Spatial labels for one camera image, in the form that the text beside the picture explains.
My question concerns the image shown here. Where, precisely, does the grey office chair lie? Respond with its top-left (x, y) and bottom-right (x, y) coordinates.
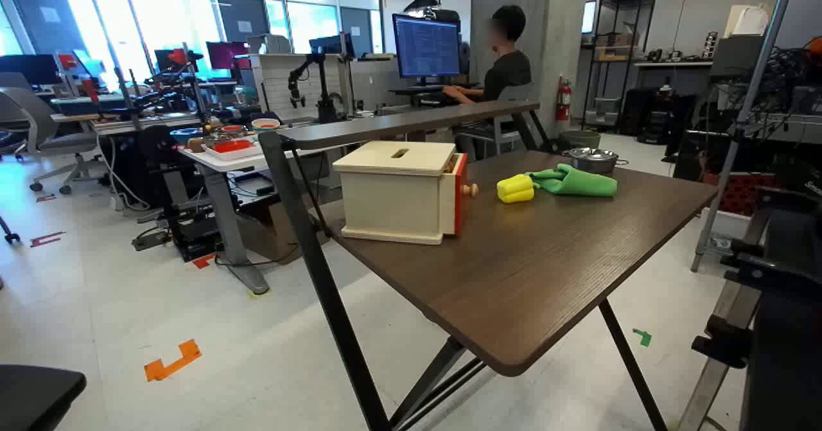
top-left (0, 87), bottom-right (107, 195)

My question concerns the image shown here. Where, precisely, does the white height-adjustable desk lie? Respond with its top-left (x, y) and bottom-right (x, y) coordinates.
top-left (177, 143), bottom-right (332, 297)

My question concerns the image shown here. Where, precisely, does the cream wooden box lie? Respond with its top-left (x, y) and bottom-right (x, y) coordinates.
top-left (332, 140), bottom-right (469, 246)

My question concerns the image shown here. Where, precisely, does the black wire shelf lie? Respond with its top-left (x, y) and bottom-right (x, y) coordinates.
top-left (581, 0), bottom-right (660, 130)

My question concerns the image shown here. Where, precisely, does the silver pot with lid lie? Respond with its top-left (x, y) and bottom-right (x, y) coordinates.
top-left (563, 147), bottom-right (629, 175)

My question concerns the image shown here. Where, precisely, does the computer monitor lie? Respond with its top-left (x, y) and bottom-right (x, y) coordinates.
top-left (392, 13), bottom-right (462, 87)

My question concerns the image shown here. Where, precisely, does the green cloth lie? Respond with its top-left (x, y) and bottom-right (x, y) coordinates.
top-left (526, 163), bottom-right (618, 198)

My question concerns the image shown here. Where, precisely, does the red drawer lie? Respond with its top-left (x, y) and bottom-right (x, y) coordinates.
top-left (443, 153), bottom-right (469, 236)

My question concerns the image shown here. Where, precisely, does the yellow toy pepper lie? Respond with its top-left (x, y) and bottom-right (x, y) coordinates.
top-left (496, 174), bottom-right (536, 204)

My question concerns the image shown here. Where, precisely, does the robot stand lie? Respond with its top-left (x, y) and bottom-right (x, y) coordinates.
top-left (676, 187), bottom-right (822, 431)

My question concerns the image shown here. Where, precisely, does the black seat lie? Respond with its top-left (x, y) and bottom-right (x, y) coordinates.
top-left (0, 364), bottom-right (87, 431)

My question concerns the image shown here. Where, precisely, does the green bin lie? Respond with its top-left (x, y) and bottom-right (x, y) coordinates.
top-left (559, 130), bottom-right (602, 151)

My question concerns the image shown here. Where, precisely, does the white tray with red items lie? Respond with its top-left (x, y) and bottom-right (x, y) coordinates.
top-left (202, 138), bottom-right (263, 161)

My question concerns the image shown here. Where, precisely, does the person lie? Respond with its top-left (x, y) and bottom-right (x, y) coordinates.
top-left (442, 4), bottom-right (533, 105)

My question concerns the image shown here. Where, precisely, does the red crate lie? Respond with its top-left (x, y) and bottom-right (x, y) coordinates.
top-left (703, 172), bottom-right (779, 218)

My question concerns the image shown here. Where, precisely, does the red fire extinguisher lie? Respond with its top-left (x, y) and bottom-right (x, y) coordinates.
top-left (555, 75), bottom-right (573, 123)

